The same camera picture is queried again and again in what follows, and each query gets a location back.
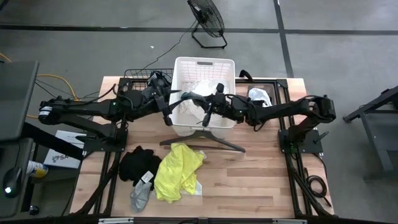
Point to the white perforated laundry basket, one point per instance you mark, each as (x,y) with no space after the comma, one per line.
(202,67)

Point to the black floor fan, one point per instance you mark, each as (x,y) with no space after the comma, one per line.
(208,17)

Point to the white lace cloth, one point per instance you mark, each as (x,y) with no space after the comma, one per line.
(194,113)

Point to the grey sock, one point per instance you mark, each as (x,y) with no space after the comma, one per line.
(140,197)

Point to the silver metal bracket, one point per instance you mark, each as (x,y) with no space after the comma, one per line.
(289,221)
(115,220)

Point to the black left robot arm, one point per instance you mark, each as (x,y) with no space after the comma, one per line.
(77,110)

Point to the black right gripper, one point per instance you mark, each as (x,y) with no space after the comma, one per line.
(231,107)

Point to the small black round object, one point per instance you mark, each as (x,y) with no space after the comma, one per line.
(34,210)

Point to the white yellow can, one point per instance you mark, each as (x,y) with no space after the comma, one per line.
(37,169)

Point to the grey desk with mouse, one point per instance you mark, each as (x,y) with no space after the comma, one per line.
(15,155)

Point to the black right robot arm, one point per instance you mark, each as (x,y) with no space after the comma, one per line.
(289,109)

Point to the black diagonal bar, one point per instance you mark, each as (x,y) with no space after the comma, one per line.
(53,141)

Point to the black table frame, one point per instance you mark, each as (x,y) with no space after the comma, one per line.
(293,186)

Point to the white printed box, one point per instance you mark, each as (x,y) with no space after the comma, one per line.
(63,155)

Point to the black computer mouse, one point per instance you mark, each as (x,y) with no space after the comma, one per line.
(12,182)

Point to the plain grey desk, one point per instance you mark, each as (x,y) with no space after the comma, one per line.
(17,96)

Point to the black clothes hanger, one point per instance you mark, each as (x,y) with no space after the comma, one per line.
(202,134)

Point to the yellow cloth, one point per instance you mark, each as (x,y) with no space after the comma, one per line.
(177,174)

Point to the black metal stand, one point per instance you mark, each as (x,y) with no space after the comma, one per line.
(376,137)

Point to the black knit cloth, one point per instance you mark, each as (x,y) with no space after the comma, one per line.
(136,165)

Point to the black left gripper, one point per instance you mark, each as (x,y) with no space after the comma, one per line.
(152,98)

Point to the grey black Puma garment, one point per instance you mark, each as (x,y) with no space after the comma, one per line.
(161,77)

